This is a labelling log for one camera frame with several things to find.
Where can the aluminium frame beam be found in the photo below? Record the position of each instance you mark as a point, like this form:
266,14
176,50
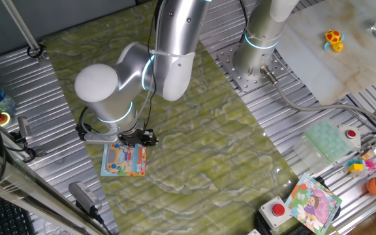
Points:
28,192

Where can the bus picture puzzle board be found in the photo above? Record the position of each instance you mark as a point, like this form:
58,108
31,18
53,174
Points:
124,163

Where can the small orange block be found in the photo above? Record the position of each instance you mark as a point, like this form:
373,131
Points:
365,156

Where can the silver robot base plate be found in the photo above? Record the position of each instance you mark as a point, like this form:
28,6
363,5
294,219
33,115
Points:
228,63

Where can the black keyboard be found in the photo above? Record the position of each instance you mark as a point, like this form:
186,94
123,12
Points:
2,215

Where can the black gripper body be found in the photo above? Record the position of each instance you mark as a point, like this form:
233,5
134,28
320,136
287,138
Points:
135,135

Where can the grey box with red button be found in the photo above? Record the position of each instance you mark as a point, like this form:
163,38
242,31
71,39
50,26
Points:
274,210

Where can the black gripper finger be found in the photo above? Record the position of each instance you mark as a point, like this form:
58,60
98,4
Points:
135,144
152,137

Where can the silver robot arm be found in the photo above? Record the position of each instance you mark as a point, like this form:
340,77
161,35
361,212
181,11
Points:
103,94

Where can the white marble slab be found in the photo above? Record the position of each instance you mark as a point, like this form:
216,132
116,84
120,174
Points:
322,65

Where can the grey camera box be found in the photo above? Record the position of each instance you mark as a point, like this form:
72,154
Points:
83,194

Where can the yellow turtle toy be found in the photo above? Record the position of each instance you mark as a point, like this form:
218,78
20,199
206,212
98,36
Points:
333,36

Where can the white metal pole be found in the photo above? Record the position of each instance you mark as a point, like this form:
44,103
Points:
21,29

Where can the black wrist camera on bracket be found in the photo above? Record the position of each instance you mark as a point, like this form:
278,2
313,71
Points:
96,137

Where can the green marble pattern mat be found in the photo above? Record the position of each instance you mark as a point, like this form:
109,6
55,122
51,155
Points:
191,130

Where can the colourful building block toy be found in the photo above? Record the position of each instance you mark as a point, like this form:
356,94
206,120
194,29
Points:
357,167

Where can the translucent green ice tray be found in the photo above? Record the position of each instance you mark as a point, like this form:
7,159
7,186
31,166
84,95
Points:
325,140

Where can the small white red button box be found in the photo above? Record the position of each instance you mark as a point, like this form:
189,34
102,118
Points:
350,134

